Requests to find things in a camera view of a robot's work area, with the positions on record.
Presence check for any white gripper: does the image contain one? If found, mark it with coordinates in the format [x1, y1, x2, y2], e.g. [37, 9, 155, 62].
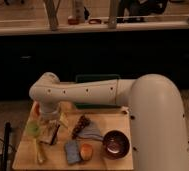
[41, 113, 68, 145]

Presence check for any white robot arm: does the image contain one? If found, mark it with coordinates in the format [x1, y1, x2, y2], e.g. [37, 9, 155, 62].
[29, 72, 189, 171]

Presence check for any orange toy behind arm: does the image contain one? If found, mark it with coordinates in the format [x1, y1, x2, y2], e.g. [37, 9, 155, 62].
[33, 102, 40, 117]

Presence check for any green plastic cup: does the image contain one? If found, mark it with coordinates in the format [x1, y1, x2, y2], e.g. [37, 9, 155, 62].
[26, 121, 40, 137]

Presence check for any blue grey eraser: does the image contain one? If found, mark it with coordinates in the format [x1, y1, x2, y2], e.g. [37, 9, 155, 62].
[64, 140, 81, 164]

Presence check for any dark metal cup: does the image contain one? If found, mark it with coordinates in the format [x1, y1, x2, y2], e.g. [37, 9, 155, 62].
[102, 130, 130, 160]

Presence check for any yellow corn toy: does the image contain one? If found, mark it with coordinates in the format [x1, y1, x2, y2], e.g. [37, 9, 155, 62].
[34, 139, 46, 164]

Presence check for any wooden board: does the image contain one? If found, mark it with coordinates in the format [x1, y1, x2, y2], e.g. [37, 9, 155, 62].
[12, 102, 133, 171]

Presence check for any orange bread roll toy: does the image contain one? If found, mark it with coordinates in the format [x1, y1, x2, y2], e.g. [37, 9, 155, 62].
[80, 143, 93, 161]

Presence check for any grey cloth piece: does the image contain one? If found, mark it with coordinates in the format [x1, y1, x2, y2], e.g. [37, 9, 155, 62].
[78, 122, 103, 141]

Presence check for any black bar left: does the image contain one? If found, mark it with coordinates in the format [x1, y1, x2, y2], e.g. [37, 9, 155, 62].
[0, 122, 11, 171]

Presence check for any green box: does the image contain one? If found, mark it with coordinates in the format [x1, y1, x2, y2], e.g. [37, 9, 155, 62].
[75, 74, 120, 109]

